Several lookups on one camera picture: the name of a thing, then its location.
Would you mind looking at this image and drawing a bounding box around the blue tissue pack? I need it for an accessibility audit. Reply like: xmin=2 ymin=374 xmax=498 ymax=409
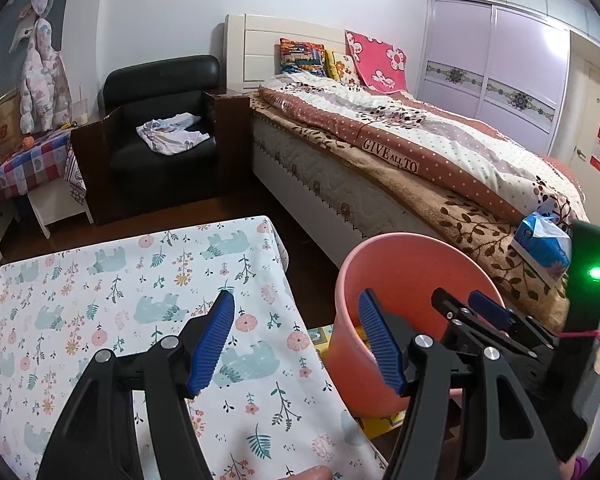
xmin=510 ymin=211 xmax=573 ymax=283

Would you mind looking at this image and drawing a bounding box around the white printed cloth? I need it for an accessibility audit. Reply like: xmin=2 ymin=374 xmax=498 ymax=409
xmin=136 ymin=114 xmax=212 ymax=156

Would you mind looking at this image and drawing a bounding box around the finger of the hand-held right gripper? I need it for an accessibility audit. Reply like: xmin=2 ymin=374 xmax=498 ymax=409
xmin=431 ymin=287 xmax=516 ymax=356
xmin=467 ymin=289 xmax=561 ymax=350

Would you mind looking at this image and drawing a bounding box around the checkered tablecloth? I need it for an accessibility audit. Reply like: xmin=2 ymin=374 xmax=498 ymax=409
xmin=0 ymin=127 xmax=73 ymax=216

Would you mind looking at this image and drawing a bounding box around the white bed headboard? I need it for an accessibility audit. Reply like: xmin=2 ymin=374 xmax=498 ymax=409
xmin=224 ymin=12 xmax=348 ymax=96

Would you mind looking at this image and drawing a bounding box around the brown paper bag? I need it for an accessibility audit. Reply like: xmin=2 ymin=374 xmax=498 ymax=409
xmin=0 ymin=95 xmax=23 ymax=156

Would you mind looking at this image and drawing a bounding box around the dark wooden cabinet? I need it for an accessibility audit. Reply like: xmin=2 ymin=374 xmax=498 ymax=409
xmin=70 ymin=110 xmax=126 ymax=226

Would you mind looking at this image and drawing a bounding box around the lilac sliding wardrobe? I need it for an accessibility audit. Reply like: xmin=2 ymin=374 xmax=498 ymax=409
xmin=416 ymin=0 xmax=573 ymax=158

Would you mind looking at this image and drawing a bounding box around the yellow flower pillow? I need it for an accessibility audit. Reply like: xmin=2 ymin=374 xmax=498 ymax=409
xmin=325 ymin=50 xmax=363 ymax=87

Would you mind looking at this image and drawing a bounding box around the person's left hand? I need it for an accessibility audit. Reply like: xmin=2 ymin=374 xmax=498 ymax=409
xmin=280 ymin=464 xmax=333 ymax=480

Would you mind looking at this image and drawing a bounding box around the black leather armchair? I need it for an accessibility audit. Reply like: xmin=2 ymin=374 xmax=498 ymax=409
xmin=102 ymin=55 xmax=221 ymax=206

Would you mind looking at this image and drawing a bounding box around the dark wooden nightstand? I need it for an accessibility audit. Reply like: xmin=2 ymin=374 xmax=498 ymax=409
xmin=202 ymin=87 xmax=255 ymax=191

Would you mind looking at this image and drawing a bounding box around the dotted floral quilt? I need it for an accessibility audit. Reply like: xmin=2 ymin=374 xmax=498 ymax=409
xmin=257 ymin=71 xmax=586 ymax=231

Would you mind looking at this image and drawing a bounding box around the white hanging cloth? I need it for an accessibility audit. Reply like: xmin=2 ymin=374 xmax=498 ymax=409
xmin=9 ymin=5 xmax=38 ymax=53

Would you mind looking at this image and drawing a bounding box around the yellow printed box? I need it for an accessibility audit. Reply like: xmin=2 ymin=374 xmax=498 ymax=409
xmin=307 ymin=325 xmax=416 ymax=438

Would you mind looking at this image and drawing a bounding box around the colourful patterned pillow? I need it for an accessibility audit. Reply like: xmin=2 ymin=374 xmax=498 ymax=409
xmin=279 ymin=37 xmax=328 ymax=78

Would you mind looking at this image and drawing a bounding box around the floral tablecloth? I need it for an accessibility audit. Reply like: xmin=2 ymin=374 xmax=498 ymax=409
xmin=0 ymin=215 xmax=388 ymax=480

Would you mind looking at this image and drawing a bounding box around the person's right forearm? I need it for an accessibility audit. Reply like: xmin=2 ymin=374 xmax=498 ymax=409
xmin=560 ymin=455 xmax=588 ymax=480

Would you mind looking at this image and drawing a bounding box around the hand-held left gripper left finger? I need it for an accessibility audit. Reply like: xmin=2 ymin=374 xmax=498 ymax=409
xmin=35 ymin=289 xmax=237 ymax=480

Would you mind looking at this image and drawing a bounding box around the pink flower pillow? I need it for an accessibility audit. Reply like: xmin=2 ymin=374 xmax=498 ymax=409
xmin=345 ymin=30 xmax=408 ymax=95

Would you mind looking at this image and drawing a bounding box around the bed with patterned blankets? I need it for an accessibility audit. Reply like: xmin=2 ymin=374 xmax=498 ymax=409
xmin=250 ymin=97 xmax=571 ymax=333

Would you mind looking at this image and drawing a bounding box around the white quilted mattress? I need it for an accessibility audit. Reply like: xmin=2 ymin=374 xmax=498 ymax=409
xmin=250 ymin=110 xmax=381 ymax=271

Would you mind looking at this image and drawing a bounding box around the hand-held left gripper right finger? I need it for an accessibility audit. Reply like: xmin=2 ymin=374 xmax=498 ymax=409
xmin=357 ymin=289 xmax=563 ymax=480

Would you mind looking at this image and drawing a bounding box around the pink plastic bucket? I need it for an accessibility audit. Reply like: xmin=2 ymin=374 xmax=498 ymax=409
xmin=325 ymin=232 xmax=506 ymax=418

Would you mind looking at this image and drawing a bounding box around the plastic cup with straw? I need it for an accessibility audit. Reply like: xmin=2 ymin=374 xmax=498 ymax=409
xmin=72 ymin=85 xmax=90 ymax=128

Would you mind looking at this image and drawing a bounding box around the white door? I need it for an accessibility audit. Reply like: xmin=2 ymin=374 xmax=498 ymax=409
xmin=550 ymin=30 xmax=600 ymax=196

